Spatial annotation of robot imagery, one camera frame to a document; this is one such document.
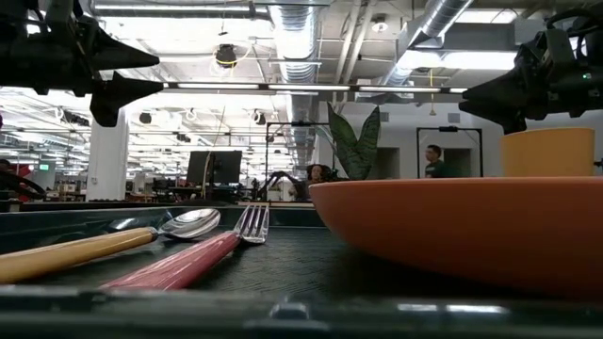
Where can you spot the white building column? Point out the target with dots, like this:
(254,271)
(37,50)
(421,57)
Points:
(107,160)

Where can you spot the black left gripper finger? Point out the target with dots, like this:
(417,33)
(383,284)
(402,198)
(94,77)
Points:
(108,96)
(113,54)

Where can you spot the black ceiling dome device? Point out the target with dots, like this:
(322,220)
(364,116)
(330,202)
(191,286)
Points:
(226,55)

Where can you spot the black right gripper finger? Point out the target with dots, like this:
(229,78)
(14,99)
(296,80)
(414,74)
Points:
(504,113)
(509,89)

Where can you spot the orange plate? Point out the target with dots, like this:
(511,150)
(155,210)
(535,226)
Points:
(471,226)

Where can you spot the dark green tray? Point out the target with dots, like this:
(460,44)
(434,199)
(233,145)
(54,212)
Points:
(292,263)

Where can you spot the black monitor on desk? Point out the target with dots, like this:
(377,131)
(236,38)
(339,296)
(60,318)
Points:
(221,167)

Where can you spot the black metal rig frame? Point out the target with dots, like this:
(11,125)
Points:
(267,155)
(447,128)

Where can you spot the person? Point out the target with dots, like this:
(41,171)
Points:
(314,176)
(435,165)

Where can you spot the black background robot arm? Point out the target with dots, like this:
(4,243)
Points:
(278,181)

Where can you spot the orange cup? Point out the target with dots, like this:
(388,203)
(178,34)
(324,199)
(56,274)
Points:
(546,153)

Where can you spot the long ceiling light strip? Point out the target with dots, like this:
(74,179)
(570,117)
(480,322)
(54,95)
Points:
(306,87)

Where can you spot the green plant in white pot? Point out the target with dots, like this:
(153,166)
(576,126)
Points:
(358,150)

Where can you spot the silver ventilation duct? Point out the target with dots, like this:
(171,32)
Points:
(297,37)
(433,23)

